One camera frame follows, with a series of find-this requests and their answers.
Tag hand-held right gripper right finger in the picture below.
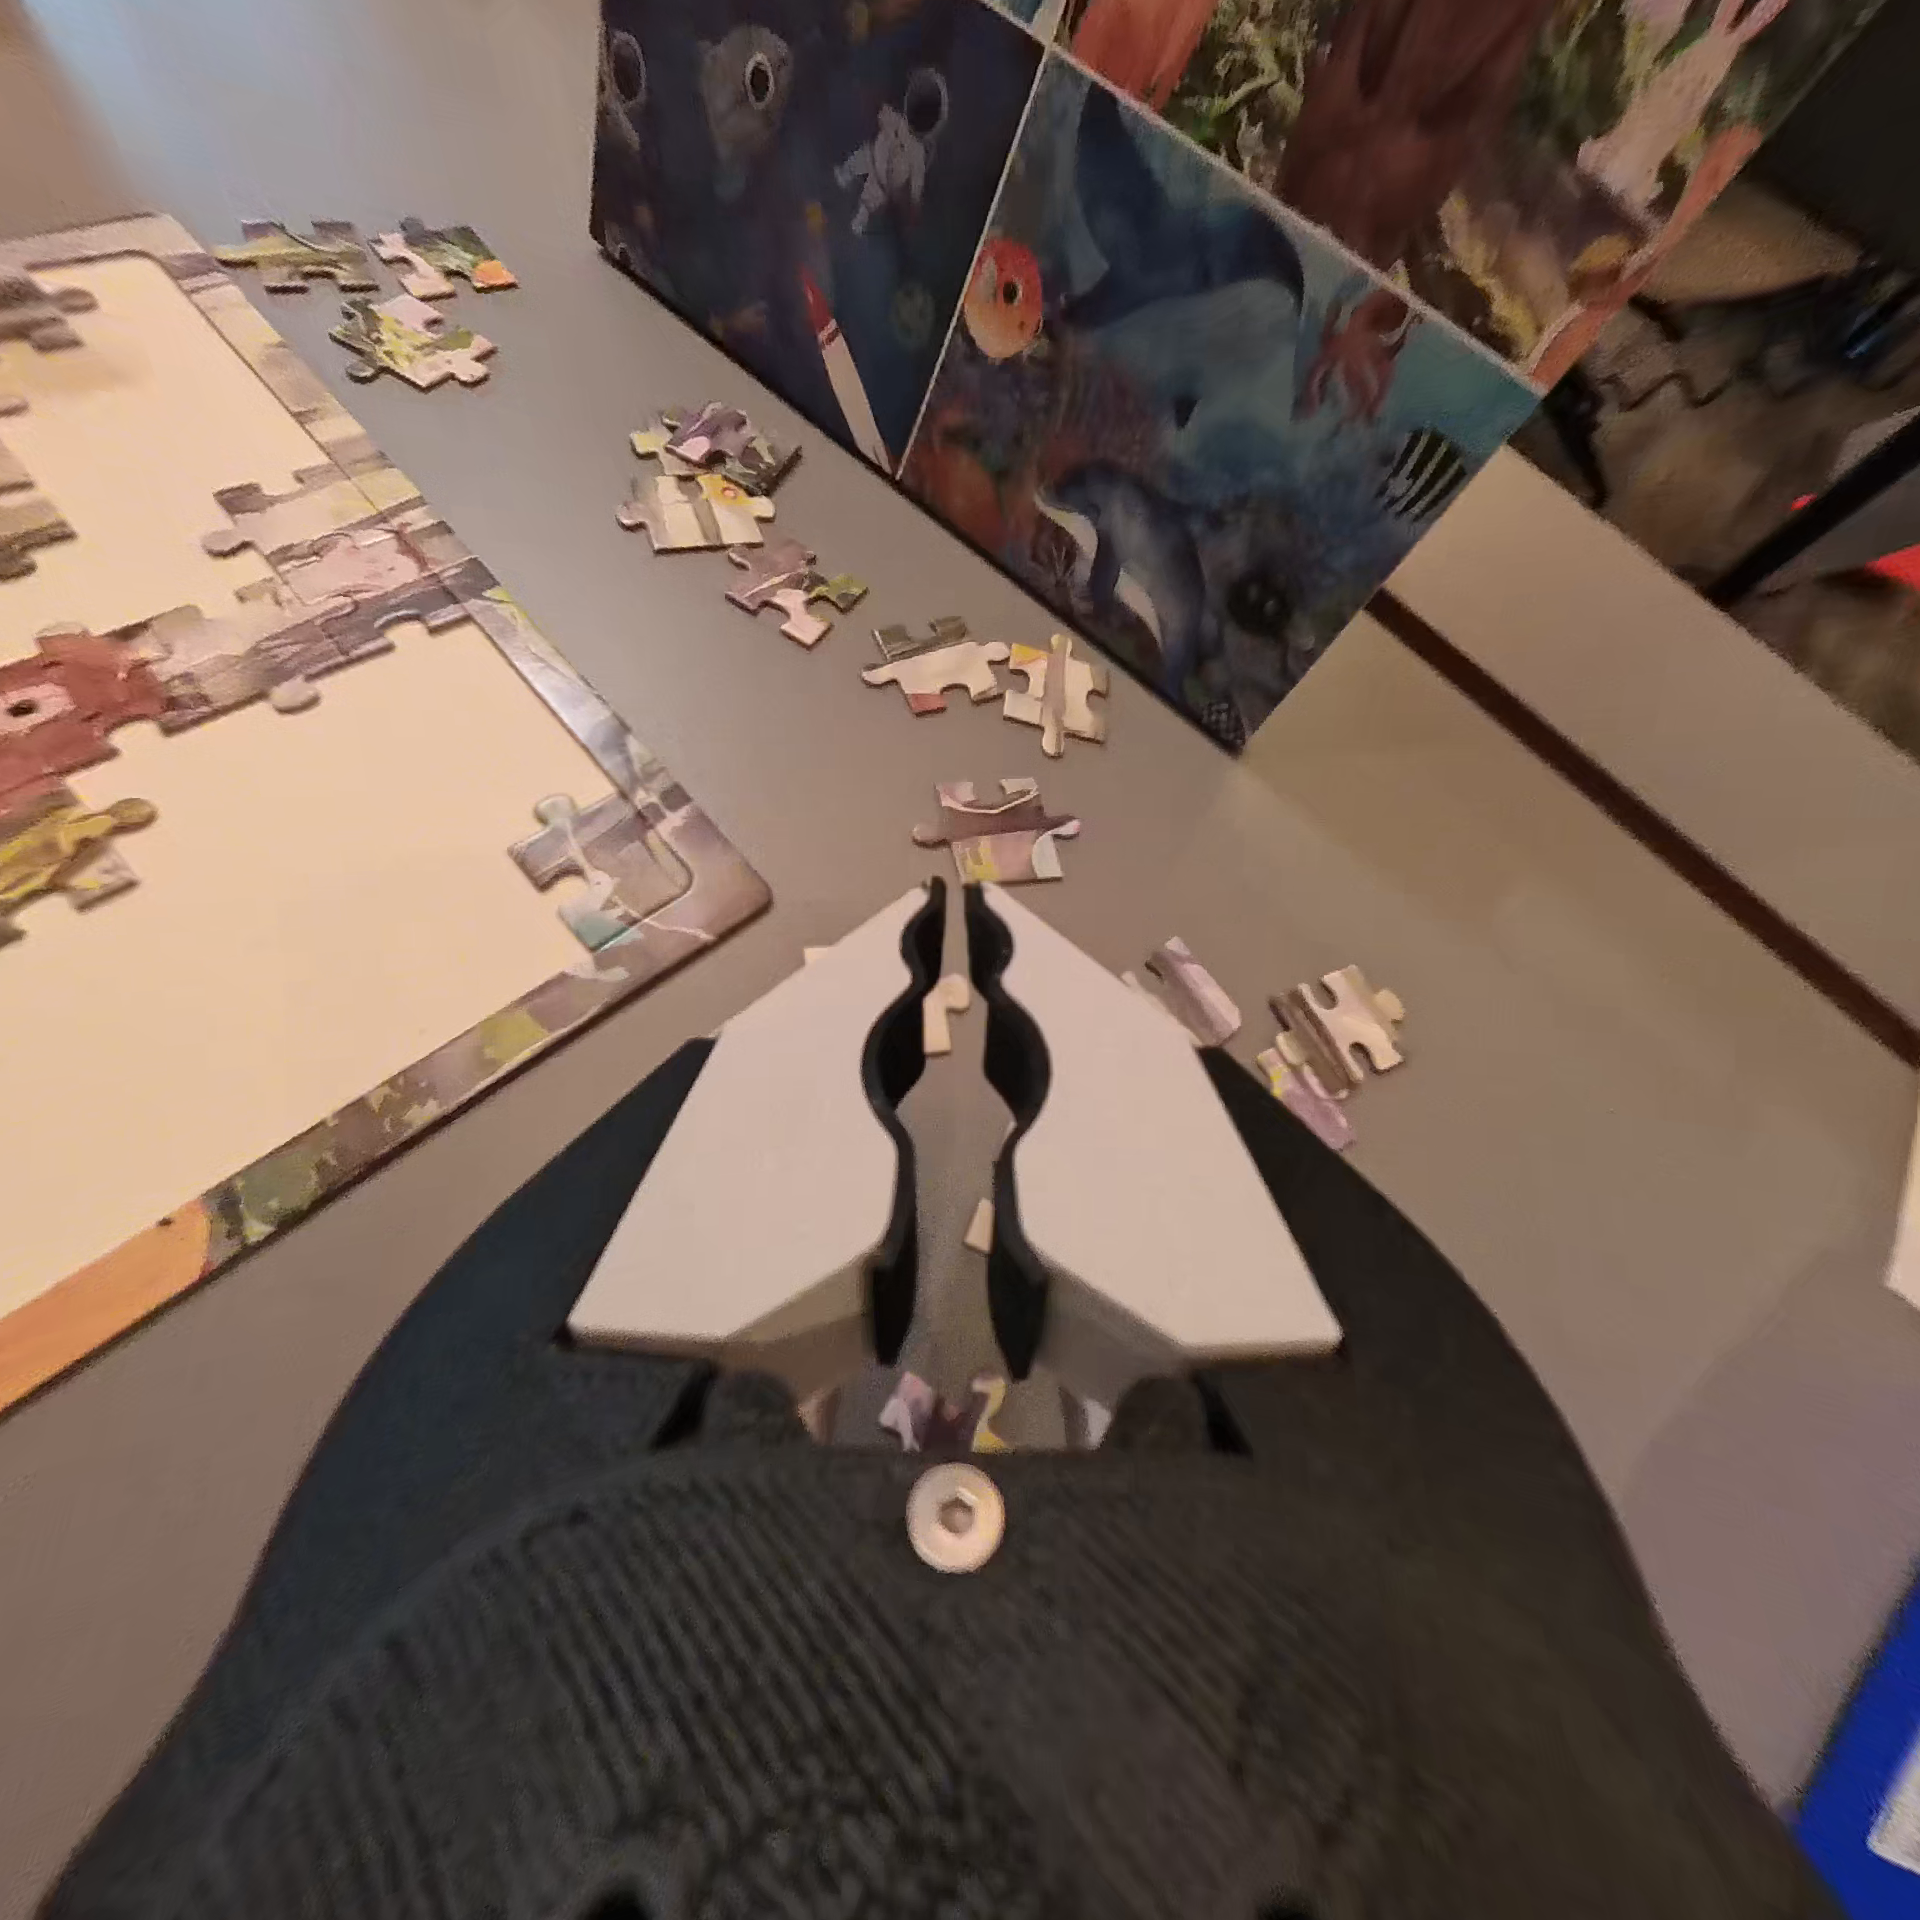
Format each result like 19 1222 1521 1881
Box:
960 883 1344 1405

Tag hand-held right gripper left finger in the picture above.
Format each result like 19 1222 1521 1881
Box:
568 878 950 1397

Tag white striped puzzle piece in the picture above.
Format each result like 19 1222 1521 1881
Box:
800 942 977 1059

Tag jigsaw puzzle board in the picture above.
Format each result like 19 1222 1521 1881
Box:
0 216 776 1414

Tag green yellow puzzle piece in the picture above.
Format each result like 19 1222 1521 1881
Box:
214 219 380 295

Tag scattered loose puzzle pieces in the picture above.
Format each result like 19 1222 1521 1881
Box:
328 218 1412 1455

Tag illustrated puzzle box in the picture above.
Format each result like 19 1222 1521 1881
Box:
590 0 1896 755

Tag blue plastic bin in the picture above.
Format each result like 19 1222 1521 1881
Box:
1793 1629 1920 1920

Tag red plastic object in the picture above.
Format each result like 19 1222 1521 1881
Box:
1793 493 1920 595

